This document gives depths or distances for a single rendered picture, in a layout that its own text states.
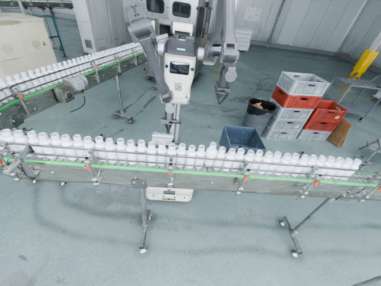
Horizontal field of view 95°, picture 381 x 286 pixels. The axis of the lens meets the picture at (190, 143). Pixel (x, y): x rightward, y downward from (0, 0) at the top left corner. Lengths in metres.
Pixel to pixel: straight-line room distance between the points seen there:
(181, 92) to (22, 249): 1.91
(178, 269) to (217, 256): 0.39
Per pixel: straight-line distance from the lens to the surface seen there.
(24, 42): 4.89
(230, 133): 1.76
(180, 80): 1.43
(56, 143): 1.22
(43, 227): 2.31
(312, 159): 1.34
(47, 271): 2.10
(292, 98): 3.23
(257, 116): 3.06
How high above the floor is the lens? 1.83
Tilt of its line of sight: 39 degrees down
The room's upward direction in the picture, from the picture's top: 9 degrees clockwise
